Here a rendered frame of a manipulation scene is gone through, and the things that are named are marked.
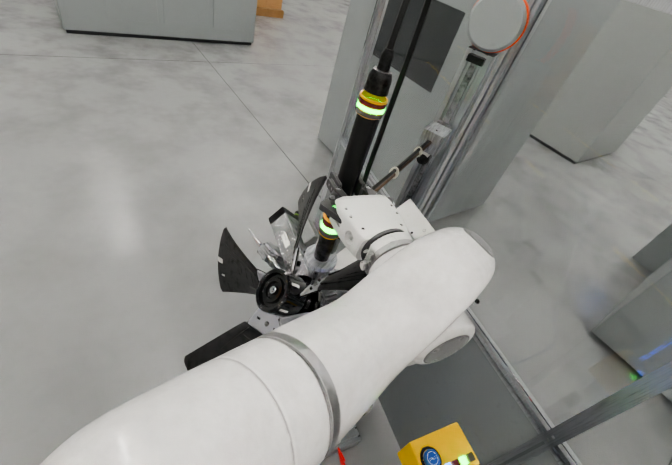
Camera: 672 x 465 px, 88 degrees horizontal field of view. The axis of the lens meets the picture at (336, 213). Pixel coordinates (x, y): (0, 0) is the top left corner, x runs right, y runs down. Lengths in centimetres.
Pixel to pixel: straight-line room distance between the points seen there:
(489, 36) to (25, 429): 236
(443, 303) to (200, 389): 22
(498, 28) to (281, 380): 109
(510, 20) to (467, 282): 91
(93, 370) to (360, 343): 207
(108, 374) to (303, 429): 206
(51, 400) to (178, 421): 208
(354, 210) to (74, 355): 200
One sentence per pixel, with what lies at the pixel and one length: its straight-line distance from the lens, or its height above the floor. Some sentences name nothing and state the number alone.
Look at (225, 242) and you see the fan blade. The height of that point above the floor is 111.
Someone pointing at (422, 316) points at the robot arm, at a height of 175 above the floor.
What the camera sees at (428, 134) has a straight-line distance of 116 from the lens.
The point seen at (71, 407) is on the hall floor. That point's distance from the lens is 223.
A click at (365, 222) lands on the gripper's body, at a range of 52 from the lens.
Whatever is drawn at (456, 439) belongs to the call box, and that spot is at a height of 107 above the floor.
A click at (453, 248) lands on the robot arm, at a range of 37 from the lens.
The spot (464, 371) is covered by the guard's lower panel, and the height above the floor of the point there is 81.
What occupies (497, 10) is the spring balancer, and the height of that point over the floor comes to 191.
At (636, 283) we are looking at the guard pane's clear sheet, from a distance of 112.
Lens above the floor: 199
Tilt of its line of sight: 39 degrees down
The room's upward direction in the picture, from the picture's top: 18 degrees clockwise
